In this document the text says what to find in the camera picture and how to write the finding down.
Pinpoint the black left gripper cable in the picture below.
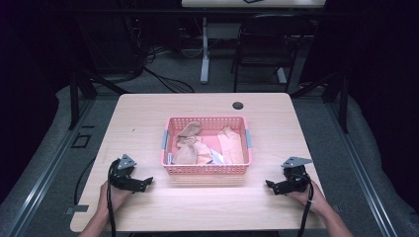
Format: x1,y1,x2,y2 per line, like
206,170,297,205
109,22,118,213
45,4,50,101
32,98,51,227
106,159,121,237

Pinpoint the black metal frame stand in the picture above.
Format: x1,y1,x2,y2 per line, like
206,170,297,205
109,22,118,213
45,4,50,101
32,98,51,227
67,67,131,131
290,67,351,134

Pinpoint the person's left hand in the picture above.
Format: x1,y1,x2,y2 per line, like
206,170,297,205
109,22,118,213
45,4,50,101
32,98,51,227
97,180,133,216

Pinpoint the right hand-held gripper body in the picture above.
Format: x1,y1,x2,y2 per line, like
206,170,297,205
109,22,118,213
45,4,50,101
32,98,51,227
272,156,314,196

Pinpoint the grey tape strip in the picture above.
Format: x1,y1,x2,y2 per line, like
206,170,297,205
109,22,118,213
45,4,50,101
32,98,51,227
64,204,90,215

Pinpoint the black floor cable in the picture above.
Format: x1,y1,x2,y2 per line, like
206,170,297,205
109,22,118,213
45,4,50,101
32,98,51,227
141,65,196,94

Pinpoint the thin black hanging cable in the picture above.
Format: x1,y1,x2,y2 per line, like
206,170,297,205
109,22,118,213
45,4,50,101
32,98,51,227
73,157,97,206

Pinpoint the pink plastic basket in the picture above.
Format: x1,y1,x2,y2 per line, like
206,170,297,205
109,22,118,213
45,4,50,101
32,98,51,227
160,115,254,176

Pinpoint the crumpled beige stocking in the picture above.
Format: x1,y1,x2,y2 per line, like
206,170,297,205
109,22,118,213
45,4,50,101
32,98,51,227
171,120,213,166

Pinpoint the person's right hand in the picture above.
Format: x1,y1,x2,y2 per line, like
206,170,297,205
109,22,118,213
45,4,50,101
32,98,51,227
287,179,330,216

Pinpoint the white desk with leg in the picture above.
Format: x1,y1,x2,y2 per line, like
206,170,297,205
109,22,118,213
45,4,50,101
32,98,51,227
180,0,328,85

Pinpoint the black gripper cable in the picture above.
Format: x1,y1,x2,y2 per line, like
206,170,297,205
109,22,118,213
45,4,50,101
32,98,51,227
296,173,314,237
106,159,121,237

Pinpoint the flat beige stocking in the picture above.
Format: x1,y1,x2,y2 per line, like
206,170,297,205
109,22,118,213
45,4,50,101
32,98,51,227
216,125,246,165

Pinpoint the white crumpled wrapper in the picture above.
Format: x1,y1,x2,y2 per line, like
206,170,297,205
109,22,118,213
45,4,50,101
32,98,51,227
209,148,227,165

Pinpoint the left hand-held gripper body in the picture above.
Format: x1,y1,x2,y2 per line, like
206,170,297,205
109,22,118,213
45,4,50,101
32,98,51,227
108,153,148,194

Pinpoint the black folding chair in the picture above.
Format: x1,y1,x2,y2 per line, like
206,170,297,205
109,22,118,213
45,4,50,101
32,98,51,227
230,12,312,94

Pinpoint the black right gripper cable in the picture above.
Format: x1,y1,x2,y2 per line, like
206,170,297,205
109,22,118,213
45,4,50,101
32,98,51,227
296,173,314,237

